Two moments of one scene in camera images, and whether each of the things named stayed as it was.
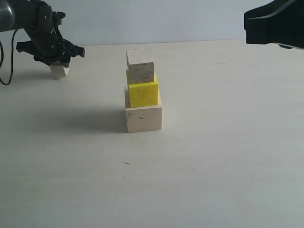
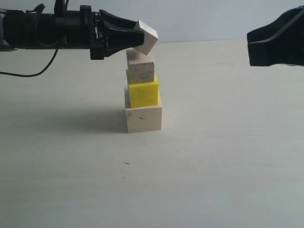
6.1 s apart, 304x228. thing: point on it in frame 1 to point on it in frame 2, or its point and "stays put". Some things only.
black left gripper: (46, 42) to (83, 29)
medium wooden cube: (141, 65) stays put
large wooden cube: (143, 118) stays put
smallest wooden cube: (58, 71) to (150, 38)
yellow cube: (143, 94) stays put
